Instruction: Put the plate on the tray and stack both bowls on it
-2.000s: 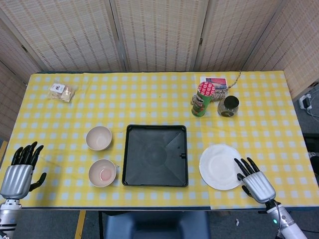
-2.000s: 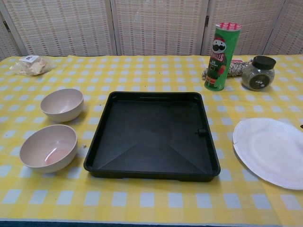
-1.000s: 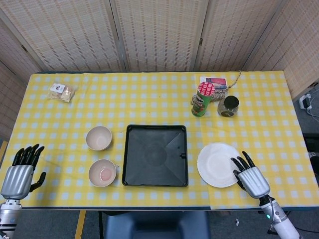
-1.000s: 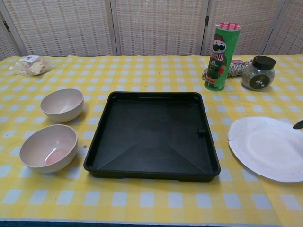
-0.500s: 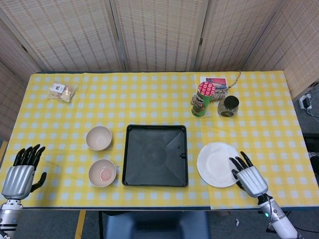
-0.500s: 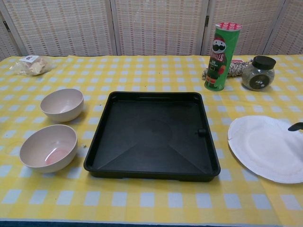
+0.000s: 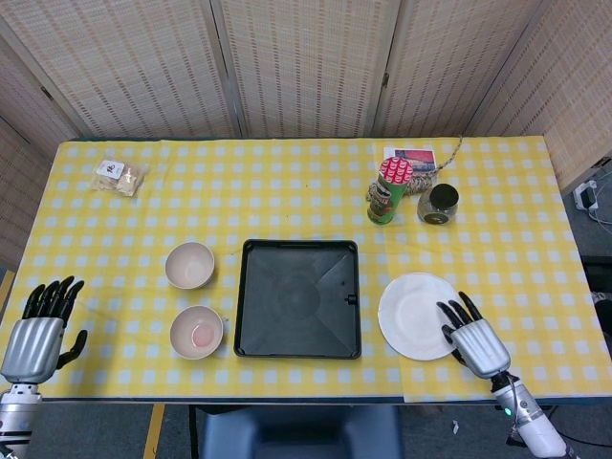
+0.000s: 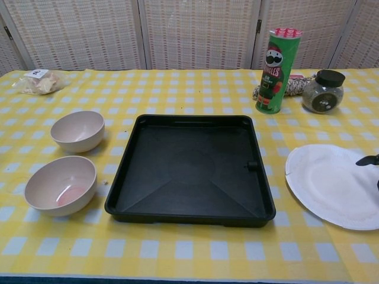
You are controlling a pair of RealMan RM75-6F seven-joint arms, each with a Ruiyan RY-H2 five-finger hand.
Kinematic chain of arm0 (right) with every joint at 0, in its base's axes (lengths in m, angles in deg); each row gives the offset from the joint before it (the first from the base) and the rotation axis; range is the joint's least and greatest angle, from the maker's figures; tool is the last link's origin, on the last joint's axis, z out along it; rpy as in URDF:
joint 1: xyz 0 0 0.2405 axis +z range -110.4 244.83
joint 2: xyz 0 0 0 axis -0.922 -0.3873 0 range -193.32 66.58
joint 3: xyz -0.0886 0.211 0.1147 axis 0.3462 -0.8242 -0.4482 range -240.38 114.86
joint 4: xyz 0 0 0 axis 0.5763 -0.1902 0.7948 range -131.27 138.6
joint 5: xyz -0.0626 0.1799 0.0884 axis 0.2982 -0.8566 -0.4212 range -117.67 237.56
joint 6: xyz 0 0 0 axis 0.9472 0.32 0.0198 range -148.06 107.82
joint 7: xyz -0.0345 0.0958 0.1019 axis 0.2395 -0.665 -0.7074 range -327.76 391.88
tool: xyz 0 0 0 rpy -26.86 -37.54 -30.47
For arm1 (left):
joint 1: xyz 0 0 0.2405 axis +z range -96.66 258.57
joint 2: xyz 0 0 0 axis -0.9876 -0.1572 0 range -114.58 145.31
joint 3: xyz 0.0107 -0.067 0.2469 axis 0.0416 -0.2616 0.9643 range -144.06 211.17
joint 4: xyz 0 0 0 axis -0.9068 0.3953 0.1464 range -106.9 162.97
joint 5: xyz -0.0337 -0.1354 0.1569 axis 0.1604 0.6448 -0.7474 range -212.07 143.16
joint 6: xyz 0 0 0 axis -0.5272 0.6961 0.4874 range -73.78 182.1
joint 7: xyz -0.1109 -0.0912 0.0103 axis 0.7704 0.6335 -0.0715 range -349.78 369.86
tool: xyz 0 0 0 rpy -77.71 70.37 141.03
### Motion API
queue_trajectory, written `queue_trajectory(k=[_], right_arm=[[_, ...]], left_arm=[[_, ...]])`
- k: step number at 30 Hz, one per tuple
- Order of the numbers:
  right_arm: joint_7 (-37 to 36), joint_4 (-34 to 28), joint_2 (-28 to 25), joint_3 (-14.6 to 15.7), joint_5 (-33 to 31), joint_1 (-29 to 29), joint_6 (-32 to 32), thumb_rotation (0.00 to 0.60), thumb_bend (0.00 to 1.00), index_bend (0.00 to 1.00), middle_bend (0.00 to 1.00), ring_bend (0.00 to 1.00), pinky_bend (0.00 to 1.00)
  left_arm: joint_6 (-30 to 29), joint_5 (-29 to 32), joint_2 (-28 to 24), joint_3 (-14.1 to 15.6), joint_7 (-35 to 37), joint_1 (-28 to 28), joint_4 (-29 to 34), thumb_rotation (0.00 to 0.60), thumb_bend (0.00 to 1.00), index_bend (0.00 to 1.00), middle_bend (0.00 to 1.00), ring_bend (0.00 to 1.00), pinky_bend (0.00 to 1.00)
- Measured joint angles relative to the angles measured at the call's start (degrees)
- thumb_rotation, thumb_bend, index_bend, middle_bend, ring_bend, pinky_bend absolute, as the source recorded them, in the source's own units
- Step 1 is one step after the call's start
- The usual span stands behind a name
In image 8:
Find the plain beige bowl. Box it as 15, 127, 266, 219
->
50, 110, 105, 153

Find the black square plastic tray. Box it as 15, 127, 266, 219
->
104, 114, 277, 228

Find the glass spice jar black lid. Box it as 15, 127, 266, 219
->
301, 69, 346, 114

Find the yellow checkered tablecloth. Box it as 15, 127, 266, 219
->
0, 68, 379, 280

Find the clear bag of snacks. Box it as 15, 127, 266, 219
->
12, 69, 70, 96

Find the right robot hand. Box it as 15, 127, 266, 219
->
355, 153, 379, 188

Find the woven folding screen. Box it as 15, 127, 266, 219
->
0, 0, 379, 78

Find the speckled rope bundle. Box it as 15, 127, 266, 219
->
251, 74, 316, 101

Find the green Pringles can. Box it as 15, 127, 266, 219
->
255, 27, 304, 114

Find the beige bowl with pink stain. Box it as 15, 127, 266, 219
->
24, 155, 98, 218

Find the white paper plate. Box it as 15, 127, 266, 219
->
285, 144, 379, 231

